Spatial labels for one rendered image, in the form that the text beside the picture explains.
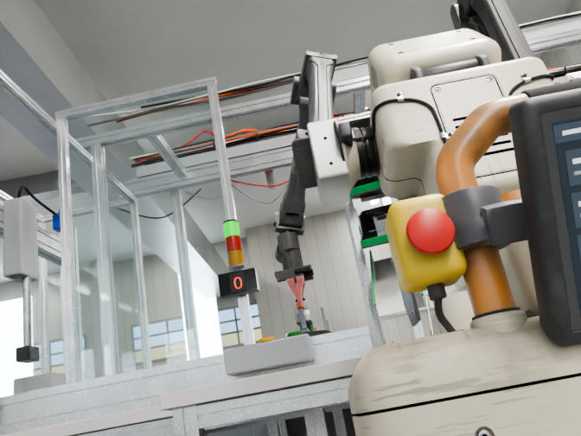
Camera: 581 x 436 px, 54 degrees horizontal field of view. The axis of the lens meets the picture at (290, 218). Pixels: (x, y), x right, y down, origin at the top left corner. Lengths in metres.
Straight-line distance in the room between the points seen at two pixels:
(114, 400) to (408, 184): 0.96
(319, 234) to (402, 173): 9.11
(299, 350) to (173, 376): 0.34
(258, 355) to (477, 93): 0.80
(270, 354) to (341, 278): 8.44
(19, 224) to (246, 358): 1.20
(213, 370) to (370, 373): 1.08
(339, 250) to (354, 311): 1.10
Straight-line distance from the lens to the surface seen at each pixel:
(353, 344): 1.44
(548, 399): 0.45
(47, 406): 1.64
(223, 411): 1.12
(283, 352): 1.38
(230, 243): 1.83
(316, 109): 1.19
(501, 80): 0.95
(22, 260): 2.27
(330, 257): 9.90
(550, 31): 2.76
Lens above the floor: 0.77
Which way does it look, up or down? 20 degrees up
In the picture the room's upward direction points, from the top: 10 degrees counter-clockwise
